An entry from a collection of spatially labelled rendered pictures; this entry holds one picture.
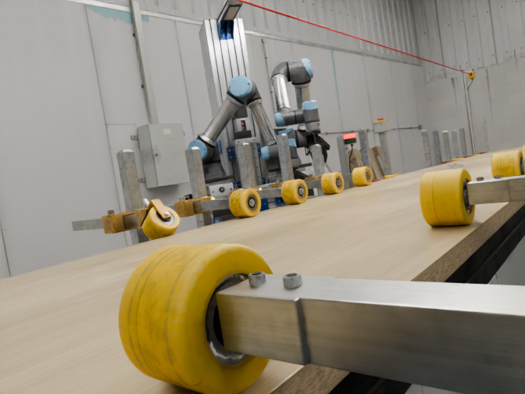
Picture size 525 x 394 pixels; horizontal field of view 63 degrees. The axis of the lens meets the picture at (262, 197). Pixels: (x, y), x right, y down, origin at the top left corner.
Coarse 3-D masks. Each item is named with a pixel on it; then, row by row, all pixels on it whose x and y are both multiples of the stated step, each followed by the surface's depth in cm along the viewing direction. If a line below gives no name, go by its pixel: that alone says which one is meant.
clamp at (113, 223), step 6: (132, 210) 119; (102, 216) 116; (108, 216) 114; (114, 216) 113; (120, 216) 115; (102, 222) 116; (108, 222) 114; (114, 222) 113; (120, 222) 115; (108, 228) 115; (114, 228) 113; (120, 228) 114; (126, 228) 116; (132, 228) 117
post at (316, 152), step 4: (316, 144) 197; (312, 148) 196; (316, 148) 195; (320, 148) 197; (312, 152) 197; (316, 152) 195; (320, 152) 197; (312, 156) 197; (316, 156) 196; (320, 156) 196; (312, 160) 197; (316, 160) 196; (320, 160) 196; (316, 164) 196; (320, 164) 196; (316, 168) 197; (320, 168) 196; (316, 172) 197; (320, 172) 196; (324, 172) 198; (320, 188) 197; (320, 192) 197
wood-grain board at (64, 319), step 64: (384, 192) 133; (128, 256) 81; (320, 256) 54; (384, 256) 49; (448, 256) 47; (0, 320) 47; (64, 320) 43; (0, 384) 29; (64, 384) 28; (128, 384) 26; (256, 384) 24; (320, 384) 26
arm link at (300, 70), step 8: (288, 64) 245; (296, 64) 245; (304, 64) 244; (288, 72) 245; (296, 72) 245; (304, 72) 245; (288, 80) 249; (296, 80) 248; (304, 80) 248; (296, 88) 253; (304, 88) 251; (296, 96) 256; (304, 96) 254; (304, 128) 263; (304, 136) 265; (304, 144) 267
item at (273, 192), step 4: (272, 188) 147; (276, 188) 145; (280, 188) 143; (260, 192) 149; (264, 192) 148; (268, 192) 147; (272, 192) 146; (276, 192) 145; (280, 192) 144; (212, 196) 165; (216, 196) 163; (220, 196) 162; (224, 196) 161; (260, 196) 150; (264, 196) 149; (268, 196) 147; (272, 196) 146; (276, 196) 145; (280, 196) 144
